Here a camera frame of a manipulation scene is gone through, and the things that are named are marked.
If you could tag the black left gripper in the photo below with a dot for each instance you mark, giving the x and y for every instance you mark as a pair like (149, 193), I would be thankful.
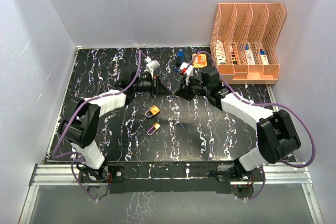
(161, 91)

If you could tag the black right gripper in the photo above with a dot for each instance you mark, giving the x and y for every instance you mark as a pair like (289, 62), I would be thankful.
(185, 92)

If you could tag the medium brass padlock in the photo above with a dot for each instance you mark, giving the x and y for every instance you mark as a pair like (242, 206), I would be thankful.
(152, 111)

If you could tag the small brass padlock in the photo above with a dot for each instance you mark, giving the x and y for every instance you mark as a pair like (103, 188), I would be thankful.
(153, 129)

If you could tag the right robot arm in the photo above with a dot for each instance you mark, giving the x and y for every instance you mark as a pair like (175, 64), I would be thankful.
(276, 133)

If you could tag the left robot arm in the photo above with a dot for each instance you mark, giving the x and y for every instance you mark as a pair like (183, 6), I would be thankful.
(81, 117)

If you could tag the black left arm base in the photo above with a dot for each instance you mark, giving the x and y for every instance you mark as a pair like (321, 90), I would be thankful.
(105, 174)

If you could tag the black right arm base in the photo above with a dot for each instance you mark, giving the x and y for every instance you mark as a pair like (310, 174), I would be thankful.
(230, 173)

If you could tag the yellow spiral notebook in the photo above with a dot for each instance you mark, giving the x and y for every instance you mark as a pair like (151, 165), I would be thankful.
(200, 61)

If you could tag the red black item in organizer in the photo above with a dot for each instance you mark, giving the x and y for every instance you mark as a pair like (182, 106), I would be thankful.
(233, 54)

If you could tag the white blue box in organizer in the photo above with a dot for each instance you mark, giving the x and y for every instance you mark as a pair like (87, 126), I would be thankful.
(249, 54)

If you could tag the orange file organizer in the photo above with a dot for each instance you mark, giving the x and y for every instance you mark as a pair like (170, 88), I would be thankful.
(243, 41)

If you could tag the blue red box in organizer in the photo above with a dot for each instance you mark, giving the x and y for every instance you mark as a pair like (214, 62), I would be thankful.
(263, 57)

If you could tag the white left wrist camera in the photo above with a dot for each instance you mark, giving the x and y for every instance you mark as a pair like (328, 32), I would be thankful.
(151, 65)

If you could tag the aluminium frame rail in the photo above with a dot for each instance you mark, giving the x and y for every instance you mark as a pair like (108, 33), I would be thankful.
(165, 173)

